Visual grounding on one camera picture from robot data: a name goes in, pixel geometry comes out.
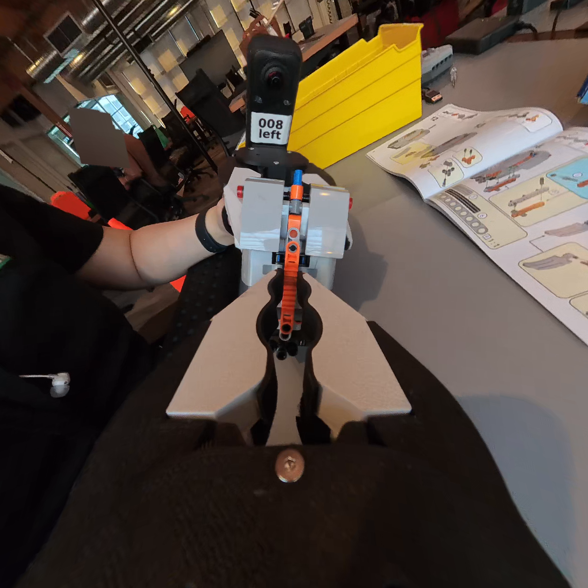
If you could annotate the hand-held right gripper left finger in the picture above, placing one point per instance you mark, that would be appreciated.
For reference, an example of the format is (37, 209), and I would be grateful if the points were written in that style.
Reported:
(216, 367)

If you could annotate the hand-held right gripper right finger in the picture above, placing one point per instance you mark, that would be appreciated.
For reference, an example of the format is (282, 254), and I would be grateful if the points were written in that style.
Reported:
(358, 367)

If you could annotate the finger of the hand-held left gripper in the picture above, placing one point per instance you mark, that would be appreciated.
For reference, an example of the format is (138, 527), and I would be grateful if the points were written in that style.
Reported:
(235, 220)
(321, 179)

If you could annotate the grey orange toy robot model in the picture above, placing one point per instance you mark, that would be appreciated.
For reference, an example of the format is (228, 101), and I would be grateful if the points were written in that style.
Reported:
(262, 211)

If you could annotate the grey desk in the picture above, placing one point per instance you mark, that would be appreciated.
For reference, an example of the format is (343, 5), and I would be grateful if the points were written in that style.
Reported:
(436, 298)

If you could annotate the person's left hand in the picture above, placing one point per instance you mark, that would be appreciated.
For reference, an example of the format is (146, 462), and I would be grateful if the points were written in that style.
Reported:
(219, 225)

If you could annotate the black wristband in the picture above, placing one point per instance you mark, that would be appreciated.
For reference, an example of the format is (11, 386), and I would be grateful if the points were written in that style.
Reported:
(206, 234)

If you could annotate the black office chair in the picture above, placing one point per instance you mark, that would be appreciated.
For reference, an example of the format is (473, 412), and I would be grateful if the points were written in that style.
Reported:
(202, 105)
(154, 142)

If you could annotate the black studded plate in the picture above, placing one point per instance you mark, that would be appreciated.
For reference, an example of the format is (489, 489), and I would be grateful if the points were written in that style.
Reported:
(202, 294)

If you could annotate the dark monitor screen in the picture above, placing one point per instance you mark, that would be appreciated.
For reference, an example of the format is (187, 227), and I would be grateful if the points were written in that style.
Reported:
(206, 55)

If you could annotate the yellow plastic bin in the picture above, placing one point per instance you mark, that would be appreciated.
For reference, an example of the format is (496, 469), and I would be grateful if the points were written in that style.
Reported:
(358, 101)

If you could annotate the black pole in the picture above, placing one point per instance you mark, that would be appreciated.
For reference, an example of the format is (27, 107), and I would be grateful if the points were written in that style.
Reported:
(138, 64)

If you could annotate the small brown part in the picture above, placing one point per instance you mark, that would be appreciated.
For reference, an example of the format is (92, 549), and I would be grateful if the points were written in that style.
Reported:
(432, 95)

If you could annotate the white earbud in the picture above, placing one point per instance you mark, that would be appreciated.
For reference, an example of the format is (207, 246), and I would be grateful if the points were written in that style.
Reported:
(59, 383)

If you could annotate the grey toy part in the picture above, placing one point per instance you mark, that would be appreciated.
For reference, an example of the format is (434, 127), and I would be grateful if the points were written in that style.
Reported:
(436, 64)

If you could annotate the tiny clear figure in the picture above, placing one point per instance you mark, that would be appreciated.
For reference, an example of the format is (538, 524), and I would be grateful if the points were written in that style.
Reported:
(454, 77)

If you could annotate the person's black shirt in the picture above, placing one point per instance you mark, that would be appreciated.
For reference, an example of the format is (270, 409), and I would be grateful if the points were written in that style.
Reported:
(46, 321)

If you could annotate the open white instruction booklet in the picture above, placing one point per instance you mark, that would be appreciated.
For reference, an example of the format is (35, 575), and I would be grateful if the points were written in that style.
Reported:
(505, 183)

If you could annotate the dark grey flat box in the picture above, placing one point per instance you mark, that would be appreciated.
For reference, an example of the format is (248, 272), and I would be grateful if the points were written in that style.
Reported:
(487, 36)

